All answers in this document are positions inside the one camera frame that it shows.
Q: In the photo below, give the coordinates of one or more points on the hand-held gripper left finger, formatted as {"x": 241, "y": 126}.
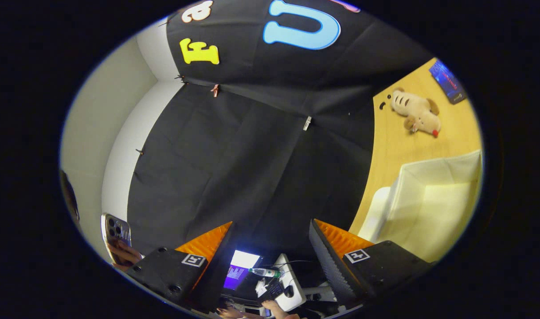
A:
{"x": 217, "y": 270}

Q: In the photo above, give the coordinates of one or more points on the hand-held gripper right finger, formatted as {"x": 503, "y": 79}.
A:
{"x": 330, "y": 266}

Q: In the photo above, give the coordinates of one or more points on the brown fabric storage box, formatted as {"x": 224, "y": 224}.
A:
{"x": 429, "y": 208}

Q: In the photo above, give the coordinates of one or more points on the open laptop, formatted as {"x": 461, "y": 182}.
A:
{"x": 241, "y": 268}

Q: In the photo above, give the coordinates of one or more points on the white desk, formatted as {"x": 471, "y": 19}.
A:
{"x": 294, "y": 277}

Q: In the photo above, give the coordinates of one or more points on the black computer mouse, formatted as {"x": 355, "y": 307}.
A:
{"x": 288, "y": 291}

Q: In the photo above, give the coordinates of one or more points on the clear plastic bottle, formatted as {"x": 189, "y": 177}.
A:
{"x": 265, "y": 272}

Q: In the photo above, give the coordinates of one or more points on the black keyboard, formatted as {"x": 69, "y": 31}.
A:
{"x": 272, "y": 291}

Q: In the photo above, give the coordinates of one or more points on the black backdrop cloth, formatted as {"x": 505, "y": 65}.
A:
{"x": 252, "y": 168}

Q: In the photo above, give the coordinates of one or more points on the silver clip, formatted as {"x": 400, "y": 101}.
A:
{"x": 307, "y": 123}

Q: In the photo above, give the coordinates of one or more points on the tan plush toy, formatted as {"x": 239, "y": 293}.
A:
{"x": 416, "y": 110}

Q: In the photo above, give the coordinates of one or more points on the pink clip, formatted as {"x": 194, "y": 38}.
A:
{"x": 215, "y": 90}

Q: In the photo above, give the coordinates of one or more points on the blue cover book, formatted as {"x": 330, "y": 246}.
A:
{"x": 449, "y": 82}

